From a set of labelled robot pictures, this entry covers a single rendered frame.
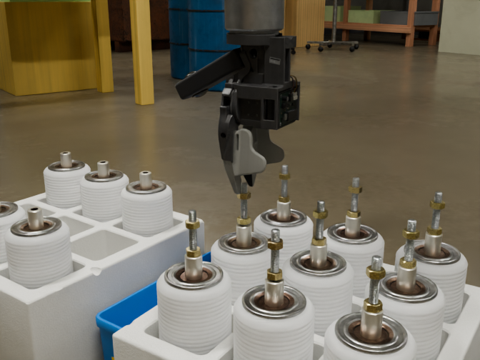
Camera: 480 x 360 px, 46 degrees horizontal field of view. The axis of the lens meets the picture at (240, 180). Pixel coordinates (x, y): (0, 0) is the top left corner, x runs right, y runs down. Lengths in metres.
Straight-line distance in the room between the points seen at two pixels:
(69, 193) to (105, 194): 0.12
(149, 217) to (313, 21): 6.54
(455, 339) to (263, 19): 0.46
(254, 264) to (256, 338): 0.16
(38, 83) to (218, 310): 3.27
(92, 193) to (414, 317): 0.66
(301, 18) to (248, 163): 6.60
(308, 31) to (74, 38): 4.06
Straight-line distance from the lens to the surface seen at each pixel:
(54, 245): 0.90
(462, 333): 0.80
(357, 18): 8.34
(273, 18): 0.71
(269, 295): 0.66
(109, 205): 1.12
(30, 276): 0.91
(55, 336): 0.92
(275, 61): 0.71
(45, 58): 3.88
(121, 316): 0.96
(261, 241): 0.82
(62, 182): 1.20
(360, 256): 0.83
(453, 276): 0.81
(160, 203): 1.03
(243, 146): 0.73
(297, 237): 0.88
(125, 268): 0.97
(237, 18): 0.71
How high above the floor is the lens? 0.59
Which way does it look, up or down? 18 degrees down
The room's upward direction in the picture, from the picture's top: straight up
